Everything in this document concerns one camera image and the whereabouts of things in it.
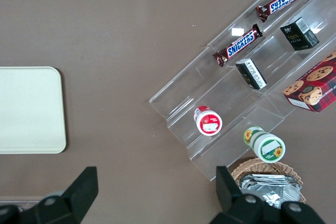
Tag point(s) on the small black carton box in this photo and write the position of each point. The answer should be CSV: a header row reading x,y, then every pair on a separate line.
x,y
252,74
299,36

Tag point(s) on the silver foil packets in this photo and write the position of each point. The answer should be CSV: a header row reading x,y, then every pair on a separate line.
x,y
273,190

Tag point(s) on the cream plastic tray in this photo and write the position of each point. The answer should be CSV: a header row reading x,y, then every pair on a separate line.
x,y
29,108

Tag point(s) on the red lid yogurt cup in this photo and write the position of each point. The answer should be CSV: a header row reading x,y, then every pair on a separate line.
x,y
208,123

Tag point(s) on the red tartan cookie box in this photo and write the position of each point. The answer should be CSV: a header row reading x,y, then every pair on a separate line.
x,y
315,85

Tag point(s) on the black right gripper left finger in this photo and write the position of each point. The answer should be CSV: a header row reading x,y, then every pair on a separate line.
x,y
73,200

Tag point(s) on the green lid sunflower cup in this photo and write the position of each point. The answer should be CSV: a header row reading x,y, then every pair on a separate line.
x,y
267,146

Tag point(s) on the light wicker basket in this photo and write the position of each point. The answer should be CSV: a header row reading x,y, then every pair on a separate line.
x,y
262,166

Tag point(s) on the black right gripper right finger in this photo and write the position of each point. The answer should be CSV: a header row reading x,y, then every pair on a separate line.
x,y
236,208

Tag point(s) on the clear acrylic stepped shelf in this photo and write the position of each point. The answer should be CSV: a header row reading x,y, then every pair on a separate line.
x,y
183,98

